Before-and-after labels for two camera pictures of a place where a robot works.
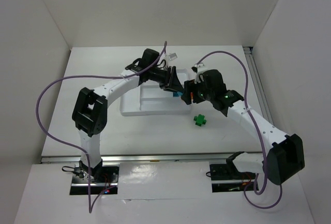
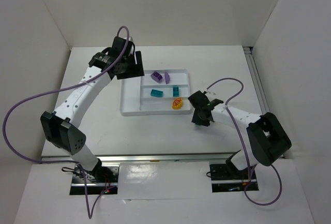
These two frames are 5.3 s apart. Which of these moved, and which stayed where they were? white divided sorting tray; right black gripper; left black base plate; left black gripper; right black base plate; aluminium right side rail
Moved: right black gripper; left black gripper
Stayed: white divided sorting tray; aluminium right side rail; left black base plate; right black base plate
